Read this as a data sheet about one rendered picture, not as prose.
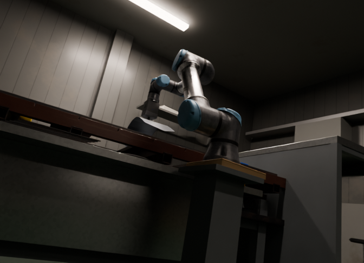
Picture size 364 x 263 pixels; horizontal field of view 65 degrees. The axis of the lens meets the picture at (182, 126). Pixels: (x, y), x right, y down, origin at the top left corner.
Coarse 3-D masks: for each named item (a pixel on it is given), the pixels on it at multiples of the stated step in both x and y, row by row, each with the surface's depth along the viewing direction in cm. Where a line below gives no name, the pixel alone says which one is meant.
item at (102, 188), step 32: (0, 160) 106; (32, 160) 111; (64, 160) 116; (0, 192) 104; (32, 192) 109; (64, 192) 114; (96, 192) 120; (128, 192) 126; (160, 192) 133; (0, 224) 102; (32, 224) 107; (64, 224) 112; (96, 224) 117; (128, 224) 123; (160, 224) 130; (160, 256) 127
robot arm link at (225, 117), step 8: (224, 112) 116; (232, 112) 116; (224, 120) 113; (232, 120) 115; (240, 120) 118; (224, 128) 113; (232, 128) 114; (240, 128) 120; (216, 136) 114; (224, 136) 112; (232, 136) 113
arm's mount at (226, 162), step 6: (192, 162) 116; (198, 162) 113; (204, 162) 110; (210, 162) 106; (216, 162) 103; (222, 162) 101; (228, 162) 102; (234, 162) 104; (234, 168) 103; (240, 168) 105; (246, 168) 107; (252, 174) 108; (258, 174) 110; (264, 174) 112
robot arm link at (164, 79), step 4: (160, 76) 176; (164, 76) 177; (156, 80) 179; (160, 80) 175; (164, 80) 176; (168, 80) 178; (156, 84) 180; (160, 84) 176; (164, 84) 176; (168, 84) 179; (172, 84) 180; (156, 88) 183; (160, 88) 181; (164, 88) 180; (168, 88) 180; (172, 88) 181
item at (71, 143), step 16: (0, 128) 94; (16, 128) 96; (32, 144) 115; (48, 144) 118; (64, 144) 102; (80, 144) 105; (96, 160) 126; (112, 160) 129; (128, 160) 112; (144, 160) 115; (160, 176) 138; (176, 176) 142; (192, 176) 124; (256, 192) 139
